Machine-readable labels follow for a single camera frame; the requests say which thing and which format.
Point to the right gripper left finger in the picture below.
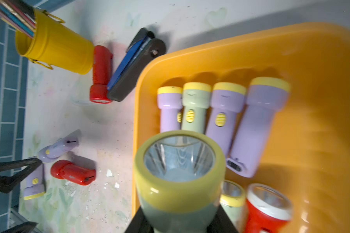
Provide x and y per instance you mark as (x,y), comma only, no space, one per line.
(139,224)

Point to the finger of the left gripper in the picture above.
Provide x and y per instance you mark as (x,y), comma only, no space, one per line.
(8,183)
(26,227)

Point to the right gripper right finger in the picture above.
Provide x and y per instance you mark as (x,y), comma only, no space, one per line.
(221,223)

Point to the red flashlight white rim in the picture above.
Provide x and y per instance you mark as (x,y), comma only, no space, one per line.
(268,209)

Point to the purple flashlight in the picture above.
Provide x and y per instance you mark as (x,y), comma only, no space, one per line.
(169,101)
(227,101)
(266,96)
(52,152)
(34,184)

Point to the green flashlight yellow button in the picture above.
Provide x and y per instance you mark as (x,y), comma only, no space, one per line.
(196,101)

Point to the small red flashlight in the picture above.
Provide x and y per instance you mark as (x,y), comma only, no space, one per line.
(102,72)

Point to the yellow plastic tray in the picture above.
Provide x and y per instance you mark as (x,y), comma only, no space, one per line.
(307,156)

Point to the yellow pen cup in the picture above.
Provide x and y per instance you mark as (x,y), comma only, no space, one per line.
(55,45)

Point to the pens in cup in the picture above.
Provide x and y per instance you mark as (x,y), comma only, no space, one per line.
(20,16)

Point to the blue black stapler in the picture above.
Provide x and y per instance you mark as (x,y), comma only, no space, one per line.
(144,48)

